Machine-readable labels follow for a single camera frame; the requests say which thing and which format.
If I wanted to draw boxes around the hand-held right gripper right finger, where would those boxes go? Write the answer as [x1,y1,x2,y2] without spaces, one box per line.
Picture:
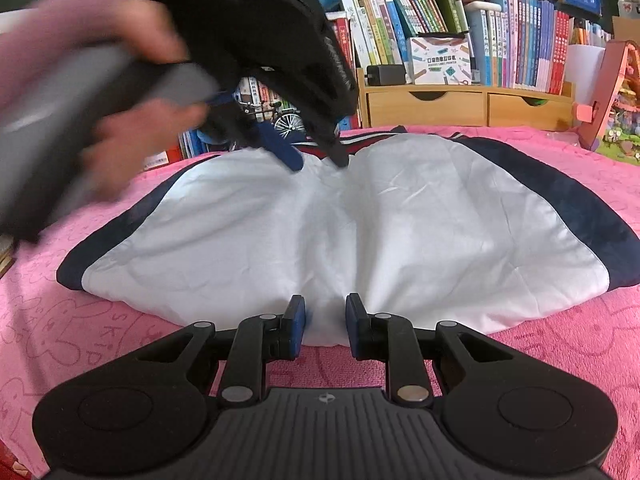
[346,292,516,407]

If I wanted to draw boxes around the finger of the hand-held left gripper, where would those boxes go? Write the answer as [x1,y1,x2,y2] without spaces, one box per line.
[250,124,305,172]
[307,110,351,168]

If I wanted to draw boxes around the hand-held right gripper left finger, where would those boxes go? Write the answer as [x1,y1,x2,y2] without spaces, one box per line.
[135,294,307,408]

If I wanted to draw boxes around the white navy red jacket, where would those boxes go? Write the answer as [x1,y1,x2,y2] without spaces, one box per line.
[56,127,640,348]

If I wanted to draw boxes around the person's left hand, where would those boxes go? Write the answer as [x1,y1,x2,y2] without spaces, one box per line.
[0,0,211,203]

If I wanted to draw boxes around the small bicycle model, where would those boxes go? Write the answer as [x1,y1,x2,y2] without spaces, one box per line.
[237,100,307,143]

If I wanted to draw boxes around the small black box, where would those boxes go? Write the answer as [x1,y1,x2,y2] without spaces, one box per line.
[366,64,407,87]

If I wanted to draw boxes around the wooden drawer organizer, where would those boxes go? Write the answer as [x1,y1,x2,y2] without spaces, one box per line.
[359,82,576,131]

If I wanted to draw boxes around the white printed box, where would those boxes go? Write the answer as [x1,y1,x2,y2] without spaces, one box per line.
[406,35,473,86]

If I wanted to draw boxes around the row of colourful books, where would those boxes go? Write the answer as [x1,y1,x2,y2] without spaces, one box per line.
[145,0,611,171]

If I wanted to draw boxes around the white paper sheet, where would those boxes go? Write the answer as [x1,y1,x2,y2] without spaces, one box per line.
[567,44,608,96]

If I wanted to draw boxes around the pink toy house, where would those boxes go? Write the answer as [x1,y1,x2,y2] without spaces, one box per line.
[575,40,640,166]

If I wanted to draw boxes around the cardboard box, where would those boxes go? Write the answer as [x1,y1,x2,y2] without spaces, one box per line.
[612,15,640,43]

